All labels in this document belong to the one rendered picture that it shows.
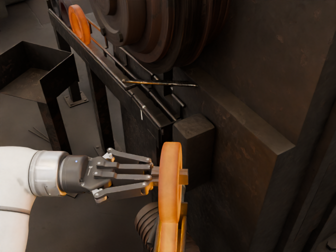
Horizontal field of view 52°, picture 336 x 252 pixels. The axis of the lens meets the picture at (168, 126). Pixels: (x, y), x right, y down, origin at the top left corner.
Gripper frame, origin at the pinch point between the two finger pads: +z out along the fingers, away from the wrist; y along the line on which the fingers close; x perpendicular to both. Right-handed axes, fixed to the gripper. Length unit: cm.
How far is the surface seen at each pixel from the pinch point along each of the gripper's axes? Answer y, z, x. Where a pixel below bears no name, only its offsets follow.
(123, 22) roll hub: -31.0, -12.1, 16.7
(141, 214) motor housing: -17.3, -12.2, -39.4
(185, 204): -7.9, 2.1, -20.3
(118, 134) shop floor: -105, -43, -90
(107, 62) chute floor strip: -86, -35, -28
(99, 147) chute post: -93, -52, -88
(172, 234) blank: 3.9, 0.1, -14.4
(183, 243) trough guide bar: 0.8, 2.0, -23.5
